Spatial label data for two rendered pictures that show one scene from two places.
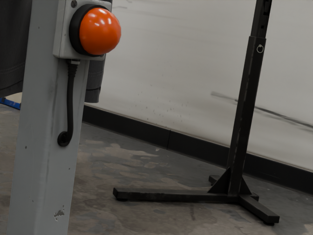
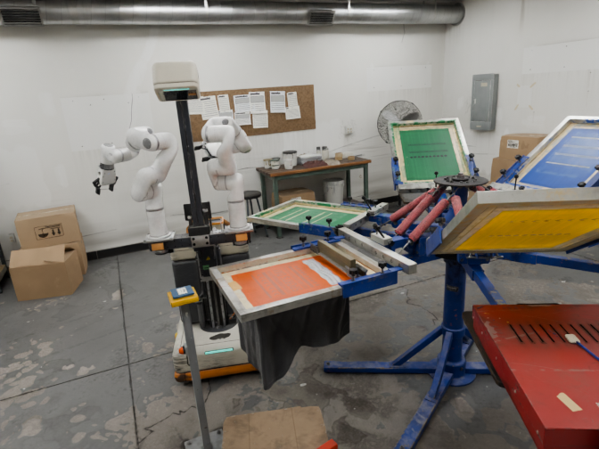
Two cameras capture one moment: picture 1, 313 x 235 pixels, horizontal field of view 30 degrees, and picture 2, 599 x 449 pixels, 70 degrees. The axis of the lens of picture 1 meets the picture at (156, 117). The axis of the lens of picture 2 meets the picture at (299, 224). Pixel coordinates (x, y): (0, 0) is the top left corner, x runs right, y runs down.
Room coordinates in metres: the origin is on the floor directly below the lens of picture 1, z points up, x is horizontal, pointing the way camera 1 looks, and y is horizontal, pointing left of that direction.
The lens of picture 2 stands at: (1.92, -1.28, 1.86)
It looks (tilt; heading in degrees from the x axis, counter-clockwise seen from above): 17 degrees down; 119
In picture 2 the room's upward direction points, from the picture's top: 4 degrees counter-clockwise
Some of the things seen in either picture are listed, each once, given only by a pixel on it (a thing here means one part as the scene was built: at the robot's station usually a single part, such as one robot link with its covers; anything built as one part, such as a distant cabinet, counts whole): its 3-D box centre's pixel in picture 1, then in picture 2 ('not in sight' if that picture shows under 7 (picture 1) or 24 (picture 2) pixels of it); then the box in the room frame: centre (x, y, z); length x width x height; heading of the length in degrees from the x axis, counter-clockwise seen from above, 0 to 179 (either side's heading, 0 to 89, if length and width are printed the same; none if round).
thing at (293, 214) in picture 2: not in sight; (329, 206); (0.70, 1.42, 1.05); 1.08 x 0.61 x 0.23; 172
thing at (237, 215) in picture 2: not in sight; (237, 213); (0.49, 0.60, 1.21); 0.16 x 0.13 x 0.15; 127
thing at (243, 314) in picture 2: not in sight; (298, 273); (0.94, 0.46, 0.97); 0.79 x 0.58 x 0.04; 52
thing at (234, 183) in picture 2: not in sight; (233, 187); (0.49, 0.59, 1.37); 0.13 x 0.10 x 0.16; 19
